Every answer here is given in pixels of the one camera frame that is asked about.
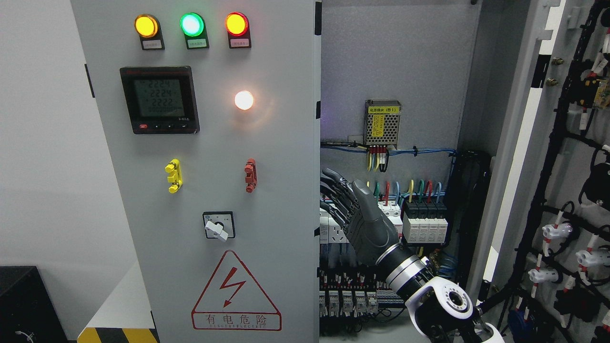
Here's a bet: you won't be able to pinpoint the dark grey robot hand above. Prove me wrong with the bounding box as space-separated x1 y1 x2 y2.
320 169 411 270

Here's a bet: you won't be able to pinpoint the grey cabinet door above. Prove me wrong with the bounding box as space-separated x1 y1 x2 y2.
478 0 609 343
71 0 322 343

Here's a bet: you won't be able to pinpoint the red indicator lamp left door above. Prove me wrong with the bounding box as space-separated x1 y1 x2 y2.
225 12 252 49

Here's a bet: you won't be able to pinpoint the green indicator lamp left door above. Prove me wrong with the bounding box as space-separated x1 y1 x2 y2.
180 12 209 50

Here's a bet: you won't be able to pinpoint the yellow indicator lamp left door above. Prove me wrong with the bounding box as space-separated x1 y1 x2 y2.
134 13 165 51

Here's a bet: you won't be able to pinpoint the white socket breaker row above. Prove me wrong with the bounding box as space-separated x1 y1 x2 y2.
314 202 403 244

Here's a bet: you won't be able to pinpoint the black surge protector modules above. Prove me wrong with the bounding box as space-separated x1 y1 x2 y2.
401 200 449 247

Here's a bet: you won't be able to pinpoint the black relay terminal row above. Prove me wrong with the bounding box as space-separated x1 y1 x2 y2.
317 265 405 318

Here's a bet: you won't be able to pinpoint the perforated metal power supply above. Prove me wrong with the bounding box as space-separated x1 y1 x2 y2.
363 100 402 146

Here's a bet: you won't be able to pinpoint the white glowing indicator lamp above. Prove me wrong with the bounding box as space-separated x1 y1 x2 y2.
234 91 254 111

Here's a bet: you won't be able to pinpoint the red electric hazard warning sticker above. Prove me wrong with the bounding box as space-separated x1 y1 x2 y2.
191 250 283 331

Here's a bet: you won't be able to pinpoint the black digital power meter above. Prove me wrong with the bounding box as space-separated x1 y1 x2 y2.
120 66 200 134

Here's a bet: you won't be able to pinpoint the black box lower left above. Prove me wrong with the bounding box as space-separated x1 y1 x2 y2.
0 266 68 343

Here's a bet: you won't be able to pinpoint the red terminal post block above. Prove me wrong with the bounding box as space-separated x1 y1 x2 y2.
244 158 257 193

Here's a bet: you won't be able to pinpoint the black corrugated cable loom right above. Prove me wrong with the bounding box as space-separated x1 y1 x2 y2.
443 151 520 315

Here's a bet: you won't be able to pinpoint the white rotary selector switch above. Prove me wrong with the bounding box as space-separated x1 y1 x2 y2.
202 211 235 242

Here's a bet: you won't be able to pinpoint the yellow terminal post block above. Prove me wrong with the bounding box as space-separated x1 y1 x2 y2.
165 159 183 194

